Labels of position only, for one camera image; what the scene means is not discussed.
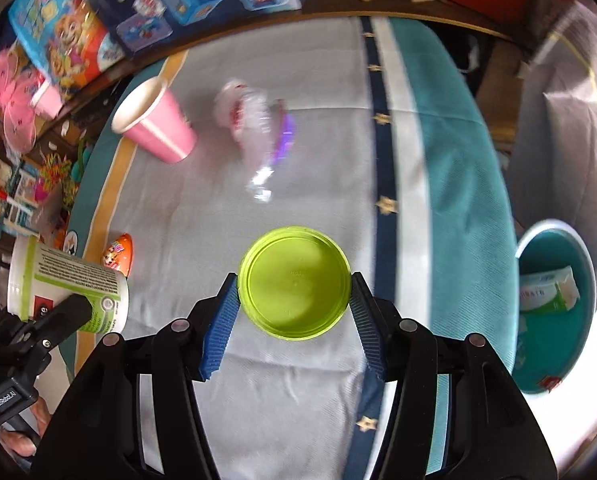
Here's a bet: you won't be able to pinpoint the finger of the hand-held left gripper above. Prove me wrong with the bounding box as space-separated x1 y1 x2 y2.
28 295 95 361

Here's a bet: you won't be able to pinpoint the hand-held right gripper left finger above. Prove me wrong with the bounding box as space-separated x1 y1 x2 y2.
31 272 242 480

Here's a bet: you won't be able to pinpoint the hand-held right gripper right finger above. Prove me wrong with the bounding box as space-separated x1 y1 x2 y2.
349 271 559 480

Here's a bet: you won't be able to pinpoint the white tub green label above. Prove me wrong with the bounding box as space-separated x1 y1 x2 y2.
7 235 130 335

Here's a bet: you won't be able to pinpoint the yellow-green plastic lid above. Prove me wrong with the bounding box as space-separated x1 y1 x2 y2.
238 226 352 342

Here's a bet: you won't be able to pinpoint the white green tissue pack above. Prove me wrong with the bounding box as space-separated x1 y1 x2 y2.
519 266 580 314

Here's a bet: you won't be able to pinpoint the teal trash bin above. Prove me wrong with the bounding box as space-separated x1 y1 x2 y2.
511 218 597 398

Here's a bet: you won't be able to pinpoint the person's left hand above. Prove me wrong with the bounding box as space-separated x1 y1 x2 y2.
0 400 49 463

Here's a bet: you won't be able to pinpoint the dog print toy egg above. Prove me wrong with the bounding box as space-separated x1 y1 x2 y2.
101 231 135 278

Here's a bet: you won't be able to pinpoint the colourful spiky toy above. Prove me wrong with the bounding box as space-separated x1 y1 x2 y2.
32 152 80 207

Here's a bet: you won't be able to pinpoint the teal plastic toy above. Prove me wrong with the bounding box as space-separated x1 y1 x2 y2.
71 137 98 182

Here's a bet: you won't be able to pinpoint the pink paper cup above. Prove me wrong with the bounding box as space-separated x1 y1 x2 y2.
111 76 199 164

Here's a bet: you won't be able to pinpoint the clear plastic bag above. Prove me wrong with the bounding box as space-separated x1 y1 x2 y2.
213 77 296 203

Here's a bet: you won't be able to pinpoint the pink box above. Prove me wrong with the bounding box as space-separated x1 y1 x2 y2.
31 80 65 119

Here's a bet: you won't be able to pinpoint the pink butterfly wings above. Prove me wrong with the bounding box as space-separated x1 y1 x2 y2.
0 52 48 154

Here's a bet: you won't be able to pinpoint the cartoon dog package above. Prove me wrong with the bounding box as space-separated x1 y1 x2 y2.
8 0 126 103

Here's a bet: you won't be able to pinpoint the grey cloth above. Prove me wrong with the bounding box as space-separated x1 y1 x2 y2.
509 0 597 311

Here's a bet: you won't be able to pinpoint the dark blue toy box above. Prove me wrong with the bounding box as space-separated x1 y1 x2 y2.
61 0 229 57

